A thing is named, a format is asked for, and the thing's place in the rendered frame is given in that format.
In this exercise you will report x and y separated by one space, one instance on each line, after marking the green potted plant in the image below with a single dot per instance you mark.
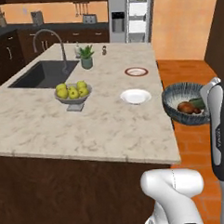
86 57

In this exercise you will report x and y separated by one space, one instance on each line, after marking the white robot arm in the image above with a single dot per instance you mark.
173 183

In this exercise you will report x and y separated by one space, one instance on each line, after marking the grey arched tap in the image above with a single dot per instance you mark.
63 54

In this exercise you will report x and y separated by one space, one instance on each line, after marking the red-rimmed plate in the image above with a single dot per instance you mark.
136 72

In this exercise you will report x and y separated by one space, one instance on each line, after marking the grey fridge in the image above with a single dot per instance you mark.
118 17

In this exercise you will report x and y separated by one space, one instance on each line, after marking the yellow-green apple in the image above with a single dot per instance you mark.
71 87
61 86
84 92
74 94
62 93
81 84

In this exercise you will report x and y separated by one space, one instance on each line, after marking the blue striped bowl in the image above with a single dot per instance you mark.
172 96

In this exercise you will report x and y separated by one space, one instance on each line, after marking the grey footed fruit bowl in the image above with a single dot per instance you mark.
75 102

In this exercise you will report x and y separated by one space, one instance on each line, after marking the white plate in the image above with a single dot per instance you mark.
135 96

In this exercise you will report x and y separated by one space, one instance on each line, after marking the brown chicken drumstick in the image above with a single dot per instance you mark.
185 107

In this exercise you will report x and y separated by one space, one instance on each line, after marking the hanging kitchen tool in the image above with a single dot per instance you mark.
77 9
85 8

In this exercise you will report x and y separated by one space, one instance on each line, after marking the dark sink basin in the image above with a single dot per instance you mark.
43 74

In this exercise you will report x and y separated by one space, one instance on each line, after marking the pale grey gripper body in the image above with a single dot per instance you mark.
204 95

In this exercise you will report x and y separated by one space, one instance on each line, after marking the small brown shaker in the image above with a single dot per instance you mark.
104 50

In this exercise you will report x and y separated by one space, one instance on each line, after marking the dark wood island cabinet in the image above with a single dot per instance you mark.
74 193

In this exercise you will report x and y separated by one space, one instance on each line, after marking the utensil pot with tools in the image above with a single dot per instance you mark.
1 19

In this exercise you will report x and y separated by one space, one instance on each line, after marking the grey coffee machine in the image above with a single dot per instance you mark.
37 18

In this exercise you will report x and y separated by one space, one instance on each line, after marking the dark wood tall cupboard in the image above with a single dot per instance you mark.
216 34

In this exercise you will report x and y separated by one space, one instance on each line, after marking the silver toaster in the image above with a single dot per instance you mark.
89 18

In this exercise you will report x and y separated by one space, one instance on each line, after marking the green cucumber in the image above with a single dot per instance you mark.
197 103

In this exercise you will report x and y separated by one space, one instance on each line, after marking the white soap dispenser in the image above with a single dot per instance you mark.
77 51

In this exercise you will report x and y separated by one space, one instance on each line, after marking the dark wood base cupboards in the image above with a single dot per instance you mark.
8 54

